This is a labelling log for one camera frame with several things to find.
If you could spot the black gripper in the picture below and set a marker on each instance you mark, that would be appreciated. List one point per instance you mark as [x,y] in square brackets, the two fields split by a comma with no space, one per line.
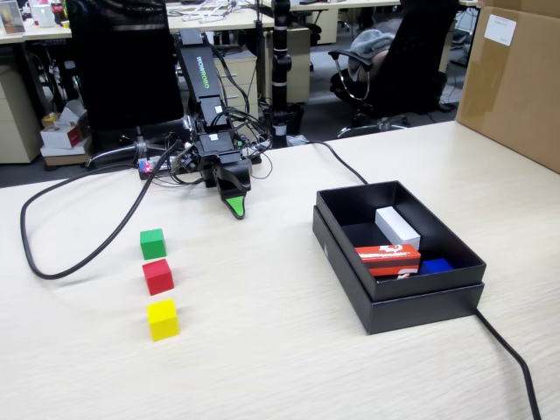
[216,146]

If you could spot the green wooden cube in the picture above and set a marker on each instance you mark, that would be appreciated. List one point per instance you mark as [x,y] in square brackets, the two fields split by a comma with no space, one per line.
[153,245]

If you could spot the red wooden cube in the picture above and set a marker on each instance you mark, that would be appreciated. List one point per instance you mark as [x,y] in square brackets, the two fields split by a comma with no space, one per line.
[158,277]

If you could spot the yellow wooden cube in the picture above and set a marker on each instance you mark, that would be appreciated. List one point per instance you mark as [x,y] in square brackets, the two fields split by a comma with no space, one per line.
[163,321]

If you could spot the white rectangular box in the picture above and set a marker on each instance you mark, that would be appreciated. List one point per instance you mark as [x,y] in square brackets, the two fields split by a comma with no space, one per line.
[396,225]

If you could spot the black open box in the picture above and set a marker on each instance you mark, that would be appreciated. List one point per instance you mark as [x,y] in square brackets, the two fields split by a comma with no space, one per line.
[420,312]

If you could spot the black cardboard box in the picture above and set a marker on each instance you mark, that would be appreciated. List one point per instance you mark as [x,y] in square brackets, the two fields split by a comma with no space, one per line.
[437,284]

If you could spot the large brown cardboard box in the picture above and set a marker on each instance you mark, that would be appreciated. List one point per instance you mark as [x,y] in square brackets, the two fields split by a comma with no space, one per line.
[512,87]

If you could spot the circuit board with LEDs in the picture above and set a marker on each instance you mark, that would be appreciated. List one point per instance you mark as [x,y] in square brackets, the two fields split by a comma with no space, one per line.
[145,167]

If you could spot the beige under-desk cabinet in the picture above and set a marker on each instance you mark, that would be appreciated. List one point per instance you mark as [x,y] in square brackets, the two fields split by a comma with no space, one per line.
[242,83]

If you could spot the black segmented pole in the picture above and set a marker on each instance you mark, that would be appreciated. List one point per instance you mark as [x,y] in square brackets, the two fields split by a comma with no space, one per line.
[280,65]

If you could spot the red printed carton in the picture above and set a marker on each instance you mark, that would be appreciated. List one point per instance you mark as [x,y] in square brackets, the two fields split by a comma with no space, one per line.
[389,260]

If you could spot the black mesh office chair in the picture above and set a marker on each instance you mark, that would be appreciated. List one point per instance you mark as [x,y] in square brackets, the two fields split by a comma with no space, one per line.
[127,65]

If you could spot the white folding stand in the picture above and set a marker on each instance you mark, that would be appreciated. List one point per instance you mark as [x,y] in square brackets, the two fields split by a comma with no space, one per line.
[203,13]

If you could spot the white and red carton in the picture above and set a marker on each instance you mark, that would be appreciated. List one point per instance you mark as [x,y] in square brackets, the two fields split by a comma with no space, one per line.
[61,135]

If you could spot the grey cloth bundle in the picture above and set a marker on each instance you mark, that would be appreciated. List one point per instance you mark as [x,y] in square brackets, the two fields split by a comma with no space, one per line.
[372,44]

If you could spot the blue block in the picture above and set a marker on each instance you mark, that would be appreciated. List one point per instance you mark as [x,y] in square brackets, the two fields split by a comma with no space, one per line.
[435,266]

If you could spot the black chair with chrome arms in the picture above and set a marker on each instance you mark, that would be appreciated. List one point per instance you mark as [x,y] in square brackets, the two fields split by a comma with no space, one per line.
[415,65]

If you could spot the beige drawer cabinet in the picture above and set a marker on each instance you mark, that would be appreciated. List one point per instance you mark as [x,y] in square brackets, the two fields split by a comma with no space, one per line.
[15,122]

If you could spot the cola bottle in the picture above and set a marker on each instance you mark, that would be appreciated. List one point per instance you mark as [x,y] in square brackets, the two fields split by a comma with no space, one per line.
[58,13]

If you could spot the white mug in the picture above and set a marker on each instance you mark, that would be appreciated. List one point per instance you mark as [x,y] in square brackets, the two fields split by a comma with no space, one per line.
[43,16]

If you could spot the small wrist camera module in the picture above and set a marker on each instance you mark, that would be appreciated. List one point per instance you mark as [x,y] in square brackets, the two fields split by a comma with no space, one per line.
[186,163]

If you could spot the small picture frame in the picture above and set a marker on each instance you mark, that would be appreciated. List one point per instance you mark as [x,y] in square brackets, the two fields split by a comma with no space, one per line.
[12,17]

